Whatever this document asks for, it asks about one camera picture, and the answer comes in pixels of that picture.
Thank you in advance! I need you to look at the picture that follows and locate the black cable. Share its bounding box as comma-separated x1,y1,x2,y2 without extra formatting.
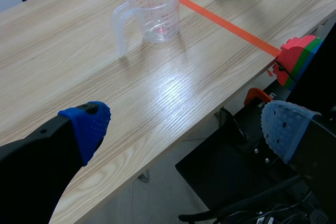
178,174,313,223

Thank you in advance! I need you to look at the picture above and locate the red green blue brick block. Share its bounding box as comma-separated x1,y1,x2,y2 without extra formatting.
272,35,324,91

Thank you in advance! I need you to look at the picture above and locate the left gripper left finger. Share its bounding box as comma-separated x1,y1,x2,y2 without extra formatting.
0,100,112,224

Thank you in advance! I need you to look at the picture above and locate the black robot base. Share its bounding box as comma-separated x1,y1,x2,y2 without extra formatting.
175,77,336,224

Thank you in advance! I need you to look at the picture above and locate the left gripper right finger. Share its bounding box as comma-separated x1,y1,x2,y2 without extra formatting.
260,100,336,218

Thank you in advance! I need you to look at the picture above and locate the empty clear plastic beaker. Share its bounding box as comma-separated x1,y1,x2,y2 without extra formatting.
110,0,181,57

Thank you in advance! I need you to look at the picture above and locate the orange clamp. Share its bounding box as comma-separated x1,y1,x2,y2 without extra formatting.
244,88,274,106

